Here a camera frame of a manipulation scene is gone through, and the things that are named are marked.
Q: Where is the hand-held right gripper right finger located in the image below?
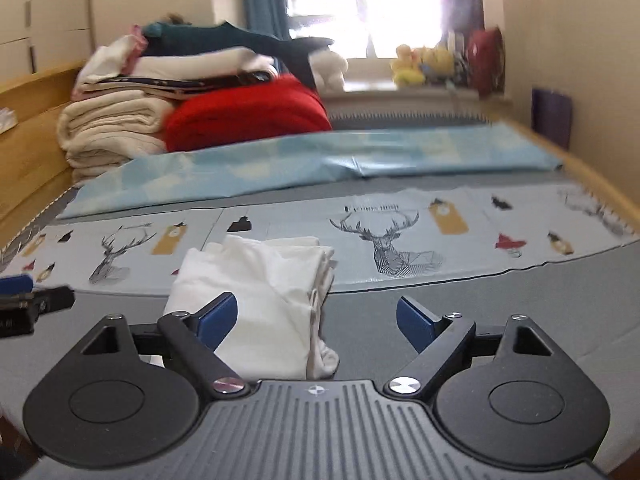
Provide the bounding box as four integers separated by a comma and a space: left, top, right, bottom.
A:
384, 296, 556, 397

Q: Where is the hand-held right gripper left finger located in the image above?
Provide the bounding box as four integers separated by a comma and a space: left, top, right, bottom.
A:
80, 292, 251, 398

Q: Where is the dark teal shark plush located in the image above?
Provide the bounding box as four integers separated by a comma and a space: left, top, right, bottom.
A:
142, 20, 336, 88

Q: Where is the pink cloth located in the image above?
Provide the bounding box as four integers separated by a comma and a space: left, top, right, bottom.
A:
122, 24, 148, 73

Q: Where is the white folded pillow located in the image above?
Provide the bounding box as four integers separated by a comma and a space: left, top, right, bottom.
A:
132, 47, 278, 81

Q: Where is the wooden bed frame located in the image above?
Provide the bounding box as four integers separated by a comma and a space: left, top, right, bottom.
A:
0, 60, 640, 251

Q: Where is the window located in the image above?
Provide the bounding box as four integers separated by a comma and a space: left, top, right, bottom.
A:
285, 0, 451, 58

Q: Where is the white wardrobe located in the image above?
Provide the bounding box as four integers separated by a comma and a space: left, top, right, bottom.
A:
0, 0, 213, 76

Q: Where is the red quilt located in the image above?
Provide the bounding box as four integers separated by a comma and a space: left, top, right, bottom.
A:
165, 74, 333, 152

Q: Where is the red cushion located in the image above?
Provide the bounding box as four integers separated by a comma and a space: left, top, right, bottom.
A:
467, 27, 505, 96

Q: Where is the deer print bed sheet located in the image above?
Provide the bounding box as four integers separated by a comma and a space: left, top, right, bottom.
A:
0, 182, 636, 293

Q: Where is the grey bed mat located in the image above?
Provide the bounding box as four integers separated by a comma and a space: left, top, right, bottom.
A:
0, 110, 640, 461

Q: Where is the dark star print blanket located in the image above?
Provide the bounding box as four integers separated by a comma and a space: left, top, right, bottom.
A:
75, 70, 278, 101

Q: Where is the white garment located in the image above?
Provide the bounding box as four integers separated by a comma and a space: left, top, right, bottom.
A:
164, 234, 341, 381

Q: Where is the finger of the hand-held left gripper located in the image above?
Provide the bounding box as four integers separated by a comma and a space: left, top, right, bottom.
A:
0, 286, 76, 315
0, 274, 35, 295

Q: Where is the white folded cloth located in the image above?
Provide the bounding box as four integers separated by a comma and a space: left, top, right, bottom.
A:
80, 35, 146, 83

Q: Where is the cream folded blanket stack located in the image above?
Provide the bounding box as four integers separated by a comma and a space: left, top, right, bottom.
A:
57, 95, 176, 183

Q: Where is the dark purple box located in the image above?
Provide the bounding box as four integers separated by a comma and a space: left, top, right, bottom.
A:
531, 87, 573, 151

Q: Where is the light blue patterned sheet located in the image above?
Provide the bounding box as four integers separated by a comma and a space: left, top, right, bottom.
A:
57, 125, 563, 220

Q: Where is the white plush toy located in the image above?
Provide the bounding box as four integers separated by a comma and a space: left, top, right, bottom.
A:
310, 50, 349, 93

